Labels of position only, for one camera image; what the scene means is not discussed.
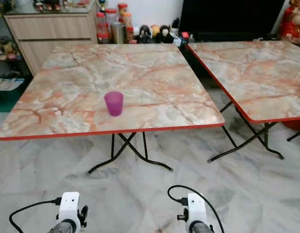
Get black plush toy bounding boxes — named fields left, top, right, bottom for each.
left=137, top=25, right=153, bottom=44
left=158, top=25, right=174, bottom=44

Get orange-lidded tall jar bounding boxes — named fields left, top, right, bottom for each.
left=117, top=3, right=129, bottom=26

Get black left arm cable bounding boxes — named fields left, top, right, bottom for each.
left=8, top=197, right=62, bottom=233

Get glass display shelf with figurines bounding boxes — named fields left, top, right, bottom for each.
left=0, top=0, right=25, bottom=78

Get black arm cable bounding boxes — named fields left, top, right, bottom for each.
left=8, top=197, right=62, bottom=233
left=167, top=185, right=226, bottom=233

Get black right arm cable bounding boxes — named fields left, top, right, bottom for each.
left=167, top=185, right=226, bottom=233

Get red plastic stool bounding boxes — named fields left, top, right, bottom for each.
left=282, top=119, right=300, bottom=131

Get yellow plush toy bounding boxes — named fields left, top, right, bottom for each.
left=150, top=25, right=161, bottom=38

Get black television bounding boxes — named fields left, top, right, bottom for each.
left=177, top=0, right=287, bottom=36

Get green storage bin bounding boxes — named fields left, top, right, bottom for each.
left=0, top=78, right=31, bottom=114

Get red-lidded clear jar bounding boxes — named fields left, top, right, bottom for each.
left=96, top=12, right=111, bottom=44

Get small red black gadget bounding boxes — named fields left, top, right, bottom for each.
left=173, top=32, right=192, bottom=48

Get white papers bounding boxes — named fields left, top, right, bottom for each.
left=0, top=77, right=24, bottom=91

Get large marble-top folding table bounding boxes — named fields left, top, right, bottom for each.
left=0, top=44, right=226, bottom=175

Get wooden drawer cabinet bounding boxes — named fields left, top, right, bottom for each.
left=4, top=6, right=100, bottom=76

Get stainless steel flask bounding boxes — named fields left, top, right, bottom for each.
left=111, top=22, right=127, bottom=45

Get purple plastic cup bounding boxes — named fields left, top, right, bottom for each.
left=104, top=91, right=124, bottom=117

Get red seated figurine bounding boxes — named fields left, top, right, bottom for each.
left=279, top=0, right=300, bottom=45

